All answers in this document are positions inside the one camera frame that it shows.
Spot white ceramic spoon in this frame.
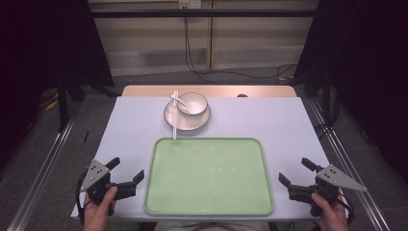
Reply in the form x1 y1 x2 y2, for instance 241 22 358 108
168 93 193 114

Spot black stand post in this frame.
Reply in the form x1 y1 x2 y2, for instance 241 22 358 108
57 72 70 133

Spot black floor cable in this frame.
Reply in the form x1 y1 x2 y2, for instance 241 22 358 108
189 63 299 80

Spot black wall cable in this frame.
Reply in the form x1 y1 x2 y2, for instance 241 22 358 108
183 8 222 86

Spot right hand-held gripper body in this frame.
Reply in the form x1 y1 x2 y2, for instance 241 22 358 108
287 164 368 218

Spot white bowl with dark rim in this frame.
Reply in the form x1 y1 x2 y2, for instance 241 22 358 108
176 91 210 116

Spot person's right hand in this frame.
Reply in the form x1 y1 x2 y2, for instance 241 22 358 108
311 192 350 231

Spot green plastic tray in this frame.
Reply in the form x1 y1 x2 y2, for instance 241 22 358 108
143 137 274 217

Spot white chopstick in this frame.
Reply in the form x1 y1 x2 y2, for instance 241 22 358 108
172 90 177 141
174 90 179 141

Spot person's left hand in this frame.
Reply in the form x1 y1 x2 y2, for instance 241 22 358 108
83 186 118 231

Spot white plate with dark rim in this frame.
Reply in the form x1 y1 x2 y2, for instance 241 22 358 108
163 99 212 132

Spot black horizontal bar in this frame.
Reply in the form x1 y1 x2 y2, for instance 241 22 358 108
89 9 319 19

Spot white wall socket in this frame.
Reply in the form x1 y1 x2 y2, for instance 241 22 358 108
178 0 202 10

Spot pale lilac table mat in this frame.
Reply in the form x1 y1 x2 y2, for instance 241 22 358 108
70 95 354 222

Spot light wooden table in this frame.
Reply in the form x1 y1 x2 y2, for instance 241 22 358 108
120 85 298 98

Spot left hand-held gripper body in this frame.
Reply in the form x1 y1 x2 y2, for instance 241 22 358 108
79 159 138 207

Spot black curtain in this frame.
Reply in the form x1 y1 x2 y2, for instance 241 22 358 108
0 0 115 171
293 0 408 185

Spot metal floor rail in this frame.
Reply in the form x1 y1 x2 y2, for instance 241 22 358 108
307 98 391 231
6 102 85 231

